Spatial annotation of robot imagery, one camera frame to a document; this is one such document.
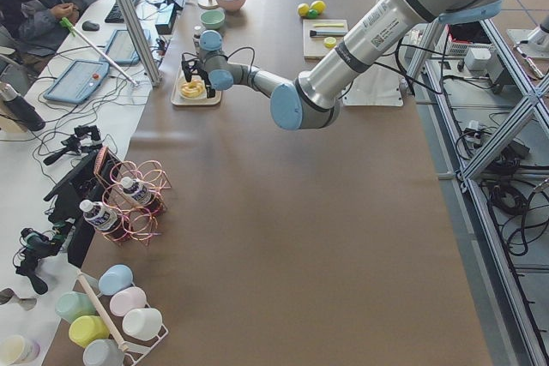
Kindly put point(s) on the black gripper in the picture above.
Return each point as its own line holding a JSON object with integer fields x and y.
{"x": 208, "y": 81}

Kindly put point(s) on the glazed twisted donut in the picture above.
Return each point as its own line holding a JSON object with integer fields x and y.
{"x": 191, "y": 88}

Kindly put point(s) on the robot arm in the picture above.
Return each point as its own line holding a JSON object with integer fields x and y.
{"x": 311, "y": 100}

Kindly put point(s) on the cream rabbit tray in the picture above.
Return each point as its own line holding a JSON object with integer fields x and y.
{"x": 192, "y": 93}

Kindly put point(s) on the dark tea bottle upright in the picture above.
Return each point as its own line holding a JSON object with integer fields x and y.
{"x": 197, "y": 33}

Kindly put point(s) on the mint green bowl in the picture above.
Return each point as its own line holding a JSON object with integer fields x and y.
{"x": 213, "y": 19}

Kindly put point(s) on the blue teach pendant far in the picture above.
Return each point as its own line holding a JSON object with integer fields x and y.
{"x": 120, "y": 49}

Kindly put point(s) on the blue teach pendant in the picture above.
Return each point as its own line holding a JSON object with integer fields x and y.
{"x": 78, "y": 82}
{"x": 120, "y": 49}

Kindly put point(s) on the wooden cutting board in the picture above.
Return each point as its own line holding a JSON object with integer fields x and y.
{"x": 313, "y": 48}

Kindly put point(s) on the bottle in rack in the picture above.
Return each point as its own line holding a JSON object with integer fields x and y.
{"x": 140, "y": 194}
{"x": 105, "y": 219}

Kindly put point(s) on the yellow lemon lower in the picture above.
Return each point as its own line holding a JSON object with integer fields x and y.
{"x": 303, "y": 9}

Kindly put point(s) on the yellow lemon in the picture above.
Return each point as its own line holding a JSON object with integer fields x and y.
{"x": 318, "y": 6}
{"x": 303, "y": 9}

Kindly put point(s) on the yellow plastic knife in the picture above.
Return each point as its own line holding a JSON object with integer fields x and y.
{"x": 329, "y": 24}

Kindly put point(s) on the green lime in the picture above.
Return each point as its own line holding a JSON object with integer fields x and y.
{"x": 312, "y": 14}

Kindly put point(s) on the blue teach pendant near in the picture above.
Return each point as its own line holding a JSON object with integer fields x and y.
{"x": 78, "y": 82}

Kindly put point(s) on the yellow lemon upper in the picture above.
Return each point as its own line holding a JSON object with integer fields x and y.
{"x": 318, "y": 6}

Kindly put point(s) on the black computer mouse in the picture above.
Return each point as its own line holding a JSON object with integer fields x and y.
{"x": 90, "y": 26}

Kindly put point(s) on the black tablet stand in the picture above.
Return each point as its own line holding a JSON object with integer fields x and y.
{"x": 77, "y": 185}

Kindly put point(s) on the black thermos bottle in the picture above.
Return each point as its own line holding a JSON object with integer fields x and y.
{"x": 24, "y": 113}

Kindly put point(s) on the blue cup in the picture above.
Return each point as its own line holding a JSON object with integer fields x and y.
{"x": 115, "y": 279}

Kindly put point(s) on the pink cup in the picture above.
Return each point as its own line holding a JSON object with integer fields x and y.
{"x": 125, "y": 300}

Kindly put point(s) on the white cup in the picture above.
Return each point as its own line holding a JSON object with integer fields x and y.
{"x": 143, "y": 324}

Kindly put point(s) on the mint cup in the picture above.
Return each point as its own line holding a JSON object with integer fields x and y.
{"x": 72, "y": 305}

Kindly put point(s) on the yellow cup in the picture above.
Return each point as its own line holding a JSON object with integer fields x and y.
{"x": 86, "y": 329}

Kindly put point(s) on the grey cup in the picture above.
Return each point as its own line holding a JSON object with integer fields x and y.
{"x": 103, "y": 352}

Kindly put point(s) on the copper wire bottle rack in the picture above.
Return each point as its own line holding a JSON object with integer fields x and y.
{"x": 140, "y": 218}

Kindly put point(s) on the black camera tripod far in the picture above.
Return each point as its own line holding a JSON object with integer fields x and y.
{"x": 85, "y": 139}

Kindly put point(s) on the black camera tripod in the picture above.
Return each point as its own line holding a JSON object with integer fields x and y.
{"x": 37, "y": 246}
{"x": 85, "y": 139}

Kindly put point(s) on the aluminium frame post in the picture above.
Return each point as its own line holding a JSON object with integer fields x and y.
{"x": 139, "y": 41}

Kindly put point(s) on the black camera tripod near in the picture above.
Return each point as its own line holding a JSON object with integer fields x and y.
{"x": 37, "y": 246}

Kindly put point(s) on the wooden rod handle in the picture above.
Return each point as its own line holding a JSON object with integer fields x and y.
{"x": 91, "y": 287}

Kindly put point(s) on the white wire cup rack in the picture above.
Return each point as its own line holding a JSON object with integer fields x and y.
{"x": 135, "y": 350}

